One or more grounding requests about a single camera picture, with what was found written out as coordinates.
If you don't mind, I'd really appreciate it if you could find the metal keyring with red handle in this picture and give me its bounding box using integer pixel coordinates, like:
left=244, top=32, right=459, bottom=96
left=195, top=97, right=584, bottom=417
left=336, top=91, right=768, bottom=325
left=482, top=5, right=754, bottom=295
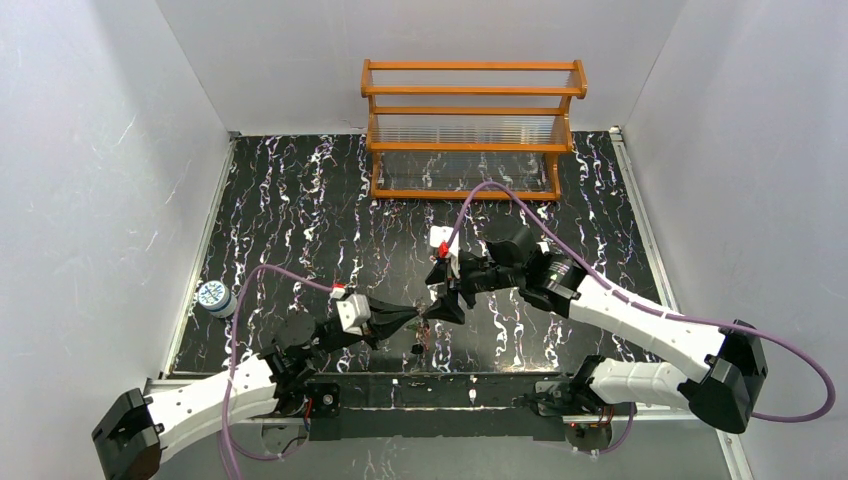
left=404, top=304, right=431, bottom=356

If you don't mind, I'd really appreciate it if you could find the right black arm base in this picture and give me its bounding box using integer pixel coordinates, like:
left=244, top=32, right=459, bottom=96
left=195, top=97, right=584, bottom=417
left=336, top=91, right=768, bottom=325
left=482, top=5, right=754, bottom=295
left=514, top=377, right=638, bottom=454

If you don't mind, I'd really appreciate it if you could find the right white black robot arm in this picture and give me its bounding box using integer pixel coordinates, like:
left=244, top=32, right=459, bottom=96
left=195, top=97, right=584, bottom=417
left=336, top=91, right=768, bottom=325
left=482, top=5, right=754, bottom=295
left=423, top=225, right=768, bottom=434

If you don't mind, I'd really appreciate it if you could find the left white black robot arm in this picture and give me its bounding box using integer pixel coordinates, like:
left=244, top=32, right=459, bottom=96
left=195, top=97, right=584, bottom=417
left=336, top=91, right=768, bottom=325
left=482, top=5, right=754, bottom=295
left=92, top=293, right=419, bottom=479

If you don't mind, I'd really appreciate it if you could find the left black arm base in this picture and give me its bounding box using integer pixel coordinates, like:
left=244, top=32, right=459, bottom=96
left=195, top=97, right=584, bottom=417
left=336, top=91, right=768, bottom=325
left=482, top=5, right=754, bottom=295
left=275, top=381, right=341, bottom=419

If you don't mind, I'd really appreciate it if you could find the orange wooden shelf rack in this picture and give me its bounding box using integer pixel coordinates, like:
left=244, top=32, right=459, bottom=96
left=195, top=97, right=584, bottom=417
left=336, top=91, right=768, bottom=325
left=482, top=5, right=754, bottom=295
left=360, top=59, right=588, bottom=201

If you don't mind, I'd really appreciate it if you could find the small blue white jar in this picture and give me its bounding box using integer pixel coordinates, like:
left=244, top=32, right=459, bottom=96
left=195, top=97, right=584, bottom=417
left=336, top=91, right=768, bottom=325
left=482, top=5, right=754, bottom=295
left=196, top=280, right=237, bottom=319

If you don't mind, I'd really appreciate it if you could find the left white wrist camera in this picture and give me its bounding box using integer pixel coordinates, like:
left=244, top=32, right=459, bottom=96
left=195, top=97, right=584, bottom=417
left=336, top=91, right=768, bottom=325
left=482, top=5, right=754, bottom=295
left=330, top=284, right=371, bottom=336

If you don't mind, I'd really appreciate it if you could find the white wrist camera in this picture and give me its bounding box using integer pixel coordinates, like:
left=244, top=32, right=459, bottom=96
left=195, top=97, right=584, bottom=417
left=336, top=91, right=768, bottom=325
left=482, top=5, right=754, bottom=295
left=330, top=284, right=371, bottom=336
left=428, top=226, right=460, bottom=279

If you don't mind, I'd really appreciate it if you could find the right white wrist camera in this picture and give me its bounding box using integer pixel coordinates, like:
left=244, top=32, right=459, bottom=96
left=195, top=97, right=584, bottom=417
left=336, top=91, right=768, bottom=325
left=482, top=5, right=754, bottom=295
left=428, top=226, right=460, bottom=279

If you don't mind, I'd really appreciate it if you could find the aluminium front rail frame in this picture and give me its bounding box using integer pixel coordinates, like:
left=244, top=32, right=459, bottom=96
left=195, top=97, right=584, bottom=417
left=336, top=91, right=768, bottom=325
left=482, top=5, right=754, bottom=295
left=137, top=374, right=755, bottom=480

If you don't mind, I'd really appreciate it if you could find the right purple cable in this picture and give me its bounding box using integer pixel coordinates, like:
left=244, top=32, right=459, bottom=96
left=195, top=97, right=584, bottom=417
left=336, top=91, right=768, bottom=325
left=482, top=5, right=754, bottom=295
left=445, top=180, right=837, bottom=457

